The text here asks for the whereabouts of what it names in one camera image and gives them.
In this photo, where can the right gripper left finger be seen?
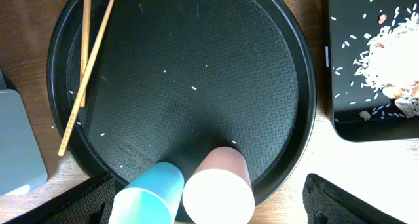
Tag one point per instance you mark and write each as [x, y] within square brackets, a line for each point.
[90, 202]

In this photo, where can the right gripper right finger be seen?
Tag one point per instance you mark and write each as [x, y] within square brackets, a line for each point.
[326, 203]

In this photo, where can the food scraps and rice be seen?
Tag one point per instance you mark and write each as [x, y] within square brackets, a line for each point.
[393, 65]

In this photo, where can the grey plastic dishwasher rack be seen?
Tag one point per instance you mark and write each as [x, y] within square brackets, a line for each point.
[22, 166]

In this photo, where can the blue cup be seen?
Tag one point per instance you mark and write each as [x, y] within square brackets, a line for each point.
[154, 197]

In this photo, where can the pink cup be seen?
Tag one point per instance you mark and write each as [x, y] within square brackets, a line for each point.
[220, 189]

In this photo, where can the round black serving tray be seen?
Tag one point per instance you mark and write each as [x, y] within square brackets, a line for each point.
[174, 79]

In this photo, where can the wooden chopstick lower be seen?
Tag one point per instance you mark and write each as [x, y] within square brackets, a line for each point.
[85, 80]

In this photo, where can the wooden chopstick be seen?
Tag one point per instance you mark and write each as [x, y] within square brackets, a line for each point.
[85, 80]
[85, 36]

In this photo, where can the wooden chopstick upper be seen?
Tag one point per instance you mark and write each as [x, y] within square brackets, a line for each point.
[85, 36]

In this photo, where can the black rectangular tray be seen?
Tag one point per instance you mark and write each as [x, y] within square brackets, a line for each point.
[359, 111]

